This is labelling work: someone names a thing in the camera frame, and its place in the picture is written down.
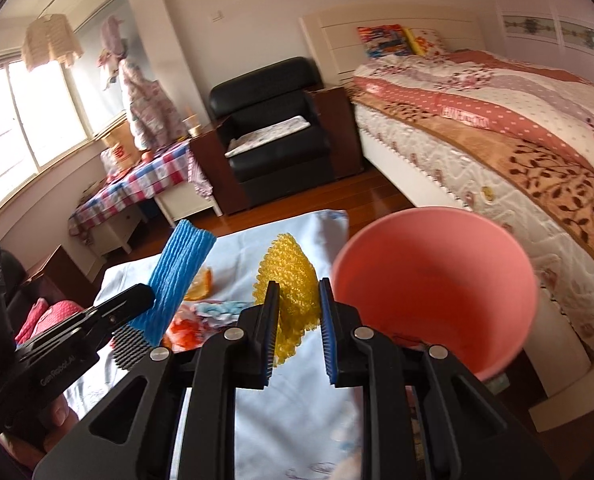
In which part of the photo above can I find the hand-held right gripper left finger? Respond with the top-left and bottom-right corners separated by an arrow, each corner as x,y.
33,281 -> 282,480

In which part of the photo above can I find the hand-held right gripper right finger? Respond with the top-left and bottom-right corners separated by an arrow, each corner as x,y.
318,277 -> 561,480

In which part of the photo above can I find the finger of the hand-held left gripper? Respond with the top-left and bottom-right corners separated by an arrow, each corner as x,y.
74,283 -> 156,342

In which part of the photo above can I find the blue foam net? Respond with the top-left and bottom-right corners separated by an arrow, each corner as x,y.
129,220 -> 218,348

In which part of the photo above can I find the yellow foam net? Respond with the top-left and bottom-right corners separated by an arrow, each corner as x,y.
251,232 -> 324,368

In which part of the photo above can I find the pink plastic bucket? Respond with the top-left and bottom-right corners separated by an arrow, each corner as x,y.
331,206 -> 538,382

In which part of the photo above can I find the person's left hand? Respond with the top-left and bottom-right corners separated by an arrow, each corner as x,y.
0,394 -> 84,463

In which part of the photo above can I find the pink dotted cushion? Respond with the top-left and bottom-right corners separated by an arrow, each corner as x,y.
14,297 -> 86,347

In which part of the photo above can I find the brown wooden side cabinet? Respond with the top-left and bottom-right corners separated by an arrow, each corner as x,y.
189,126 -> 238,217
309,85 -> 364,179
23,244 -> 108,308

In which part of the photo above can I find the light blue cloth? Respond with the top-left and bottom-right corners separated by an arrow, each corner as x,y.
69,209 -> 418,480

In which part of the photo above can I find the black leather armchair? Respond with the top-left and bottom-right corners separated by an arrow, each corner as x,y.
0,249 -> 30,323
209,56 -> 338,200

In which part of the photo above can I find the white desk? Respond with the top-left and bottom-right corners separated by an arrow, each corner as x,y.
96,187 -> 224,257

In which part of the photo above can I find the checkered tablecloth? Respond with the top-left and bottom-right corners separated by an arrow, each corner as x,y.
68,138 -> 214,242

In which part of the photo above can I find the brown paper bag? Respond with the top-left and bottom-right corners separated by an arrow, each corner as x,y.
101,122 -> 142,172

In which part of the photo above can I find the floral seat cushion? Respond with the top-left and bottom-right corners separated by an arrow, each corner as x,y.
225,115 -> 312,157

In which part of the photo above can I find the hanging floral garment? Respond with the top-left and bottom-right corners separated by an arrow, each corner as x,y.
119,56 -> 186,152

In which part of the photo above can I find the white bed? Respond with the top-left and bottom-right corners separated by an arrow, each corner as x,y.
299,5 -> 594,403

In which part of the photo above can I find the window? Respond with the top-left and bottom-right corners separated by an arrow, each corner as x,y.
0,56 -> 100,223

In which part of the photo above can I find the hanging purple garment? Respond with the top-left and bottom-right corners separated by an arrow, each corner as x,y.
96,15 -> 131,92

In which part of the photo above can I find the hanging cream knit cardigan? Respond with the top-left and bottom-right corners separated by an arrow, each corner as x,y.
21,13 -> 84,73

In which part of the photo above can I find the floral patchwork quilt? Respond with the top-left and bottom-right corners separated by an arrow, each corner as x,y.
353,49 -> 594,181

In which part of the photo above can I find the white headboard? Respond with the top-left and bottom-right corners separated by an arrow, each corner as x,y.
299,6 -> 484,88

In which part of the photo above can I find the colourful printed pillow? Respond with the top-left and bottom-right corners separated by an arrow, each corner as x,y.
358,24 -> 412,59

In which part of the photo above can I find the red floral pillow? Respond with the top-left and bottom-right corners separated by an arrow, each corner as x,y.
413,27 -> 451,57

